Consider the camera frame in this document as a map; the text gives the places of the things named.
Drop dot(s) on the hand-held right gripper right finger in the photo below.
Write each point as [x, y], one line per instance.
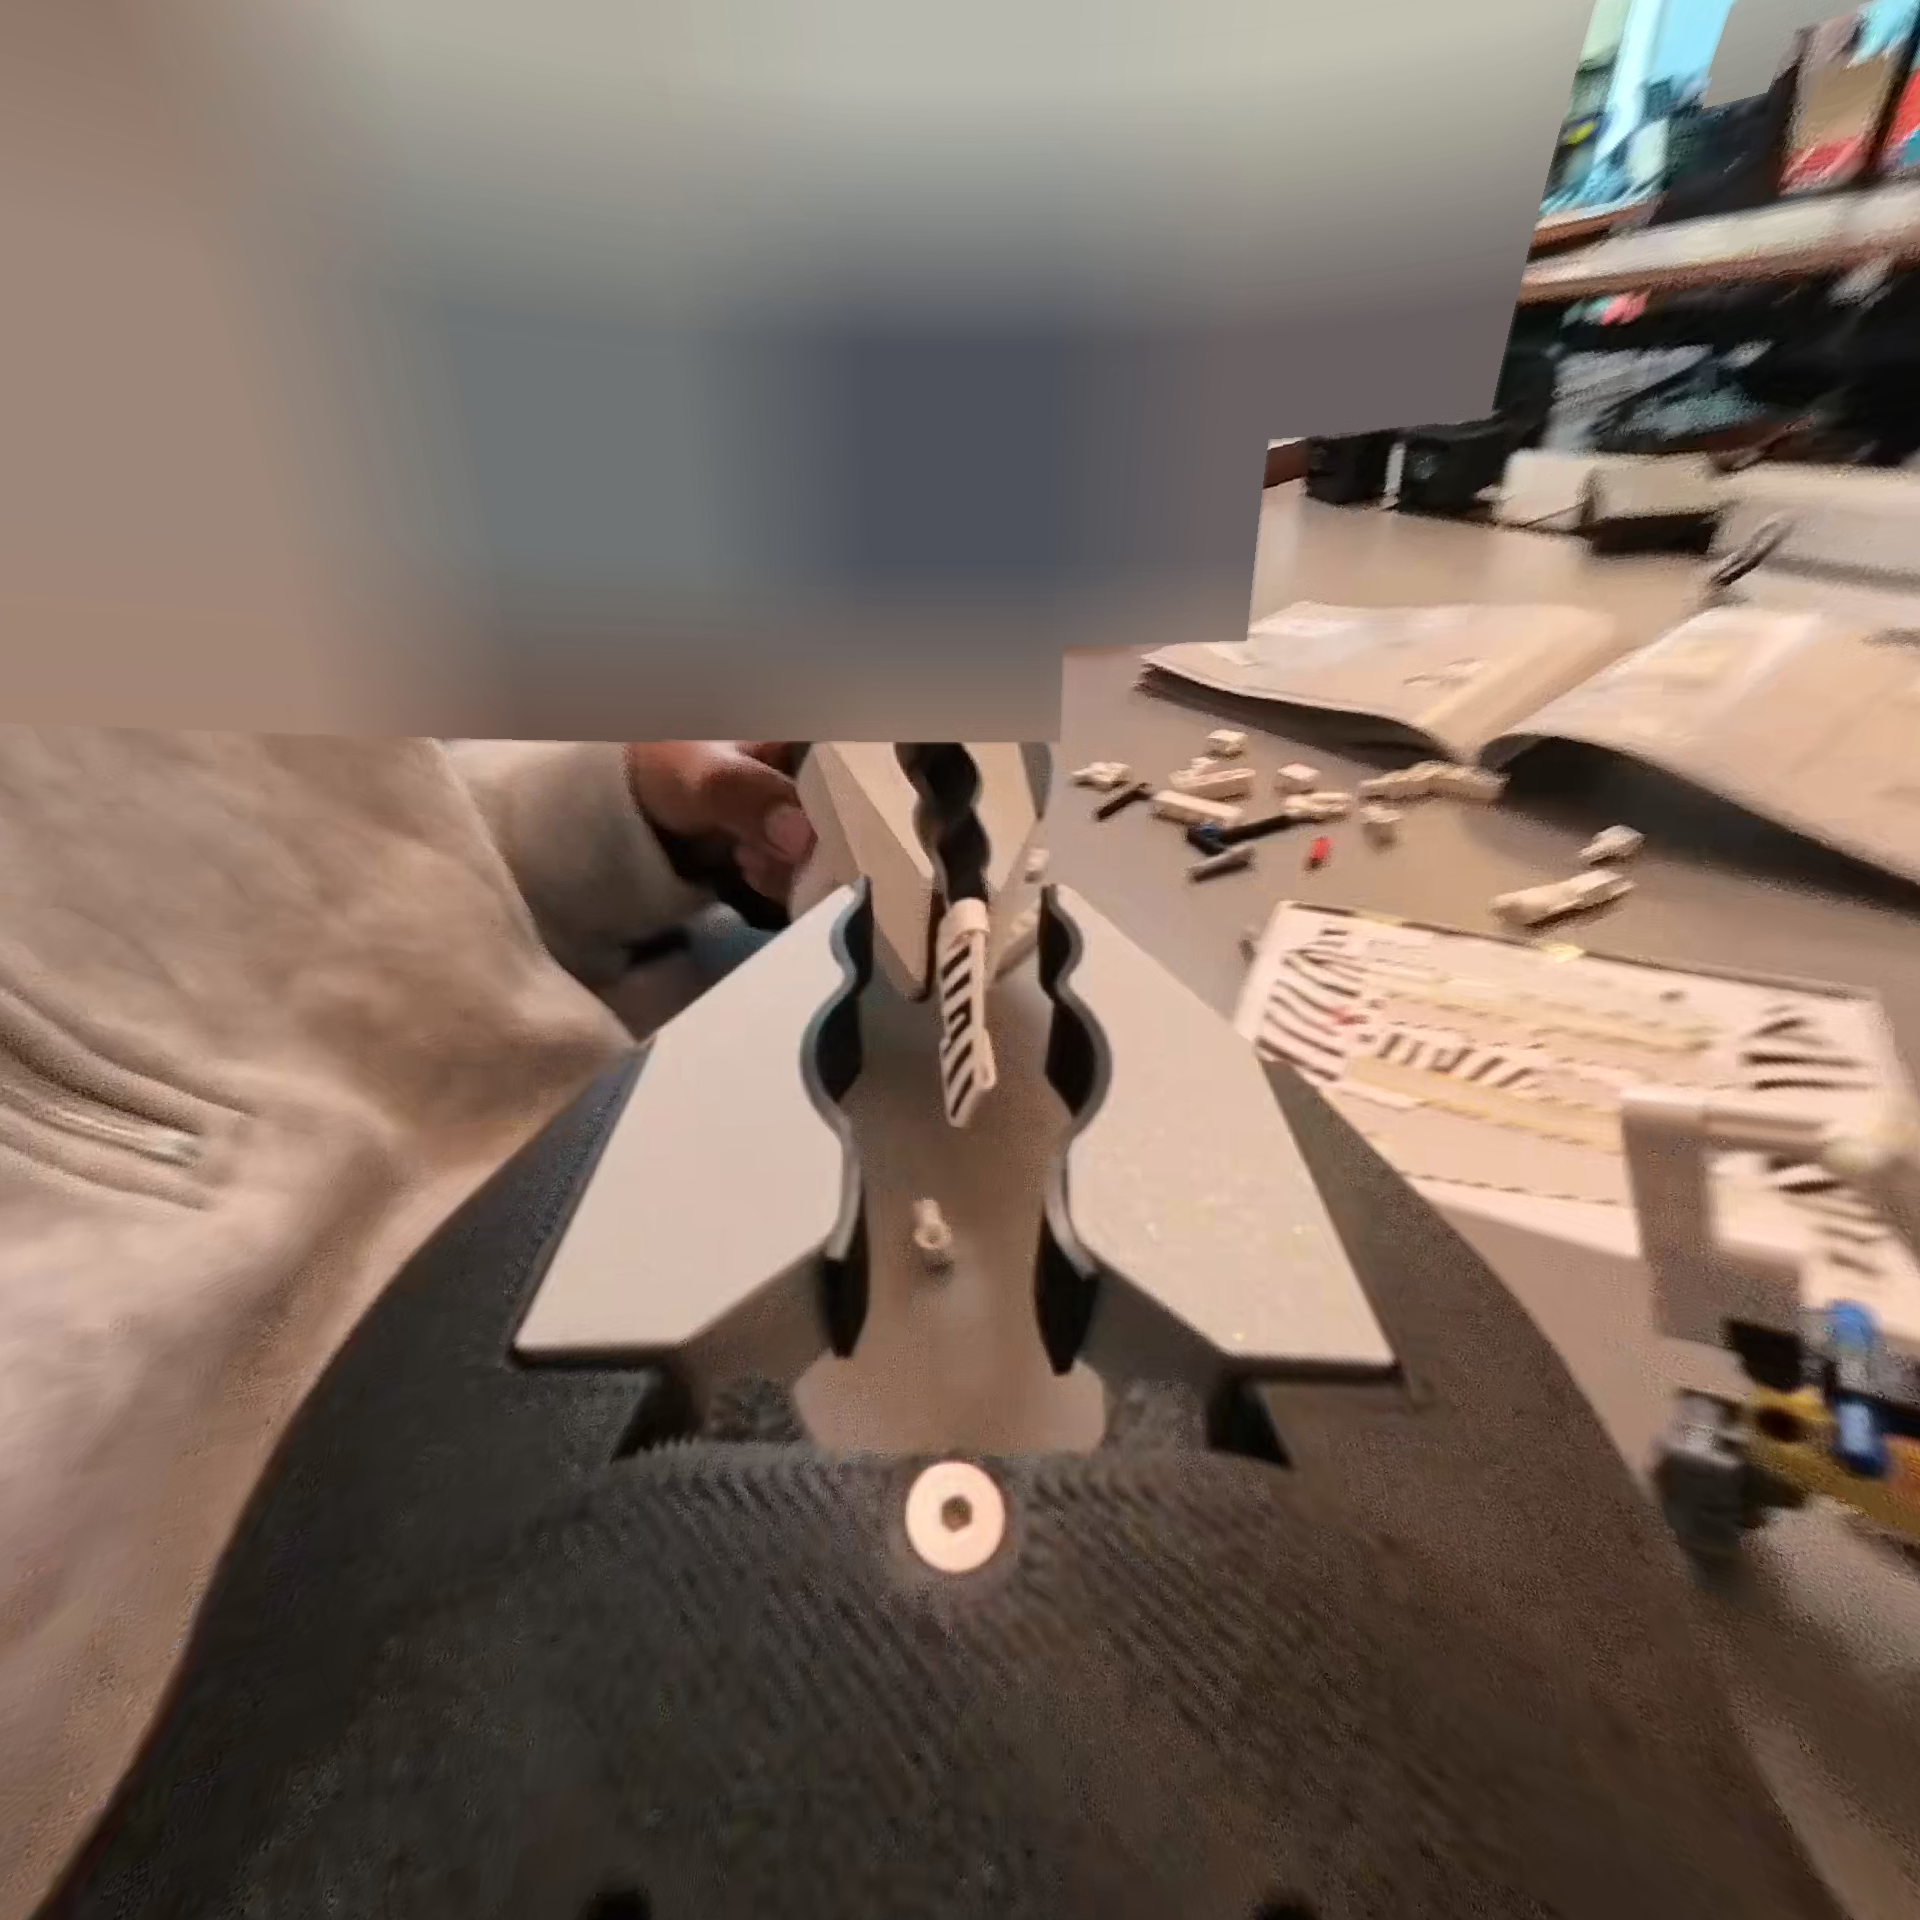
[1214, 1200]

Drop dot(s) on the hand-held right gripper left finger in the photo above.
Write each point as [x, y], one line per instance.
[690, 1200]

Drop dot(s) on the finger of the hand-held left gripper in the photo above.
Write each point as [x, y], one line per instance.
[885, 855]
[1020, 809]

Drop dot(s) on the small striped sticker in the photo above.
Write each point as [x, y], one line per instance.
[968, 1021]

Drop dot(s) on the person's left forearm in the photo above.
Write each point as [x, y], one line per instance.
[569, 840]

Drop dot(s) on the scattered loose lego pieces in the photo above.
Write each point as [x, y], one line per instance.
[1214, 788]

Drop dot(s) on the small white lego bush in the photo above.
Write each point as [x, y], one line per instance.
[932, 1230]

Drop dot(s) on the lego instruction booklet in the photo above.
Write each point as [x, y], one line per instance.
[1499, 676]

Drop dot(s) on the white yellow lego plane model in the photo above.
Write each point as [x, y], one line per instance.
[1756, 1200]

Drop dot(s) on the person's left hand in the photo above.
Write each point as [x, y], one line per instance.
[720, 796]

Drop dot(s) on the zebra striped sticker sheet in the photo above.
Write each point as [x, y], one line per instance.
[1499, 1049]

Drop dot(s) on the black device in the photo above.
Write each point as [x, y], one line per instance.
[1453, 464]
[1349, 464]

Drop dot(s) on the black power adapter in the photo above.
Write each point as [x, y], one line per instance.
[1651, 533]

